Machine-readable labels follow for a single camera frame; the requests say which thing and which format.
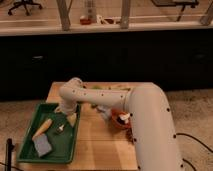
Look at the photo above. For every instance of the brown dried bunch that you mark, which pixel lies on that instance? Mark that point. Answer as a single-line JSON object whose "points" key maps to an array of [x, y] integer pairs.
{"points": [[129, 135]]}

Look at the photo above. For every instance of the black post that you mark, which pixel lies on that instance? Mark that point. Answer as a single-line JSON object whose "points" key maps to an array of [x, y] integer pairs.
{"points": [[9, 150]]}

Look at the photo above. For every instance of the white spoon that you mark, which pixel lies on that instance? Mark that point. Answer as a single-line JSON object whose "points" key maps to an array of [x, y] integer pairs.
{"points": [[124, 116]]}

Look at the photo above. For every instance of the blue sponge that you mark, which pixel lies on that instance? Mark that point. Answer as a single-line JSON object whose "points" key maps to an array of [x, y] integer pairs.
{"points": [[42, 145]]}

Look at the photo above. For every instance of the silver fork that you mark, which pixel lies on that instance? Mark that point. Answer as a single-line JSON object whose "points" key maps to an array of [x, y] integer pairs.
{"points": [[60, 129]]}

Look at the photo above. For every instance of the orange bowl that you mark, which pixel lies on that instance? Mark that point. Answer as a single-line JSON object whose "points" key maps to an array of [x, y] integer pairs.
{"points": [[117, 121]]}

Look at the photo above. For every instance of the red object on shelf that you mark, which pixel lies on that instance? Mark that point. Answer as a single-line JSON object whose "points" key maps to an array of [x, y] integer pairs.
{"points": [[85, 21]]}

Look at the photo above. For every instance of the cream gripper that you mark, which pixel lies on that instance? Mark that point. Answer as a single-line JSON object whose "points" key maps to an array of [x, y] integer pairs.
{"points": [[72, 119]]}

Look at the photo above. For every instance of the wooden shelf frame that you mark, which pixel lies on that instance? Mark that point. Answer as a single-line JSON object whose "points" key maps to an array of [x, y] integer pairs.
{"points": [[144, 15]]}

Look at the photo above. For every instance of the green plastic tray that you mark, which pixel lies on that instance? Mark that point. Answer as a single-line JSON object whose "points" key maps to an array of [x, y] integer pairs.
{"points": [[63, 144]]}

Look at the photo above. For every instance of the black office chair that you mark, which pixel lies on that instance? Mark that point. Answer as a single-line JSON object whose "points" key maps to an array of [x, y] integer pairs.
{"points": [[24, 3]]}

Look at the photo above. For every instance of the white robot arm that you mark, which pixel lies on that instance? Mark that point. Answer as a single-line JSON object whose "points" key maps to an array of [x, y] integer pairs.
{"points": [[152, 124]]}

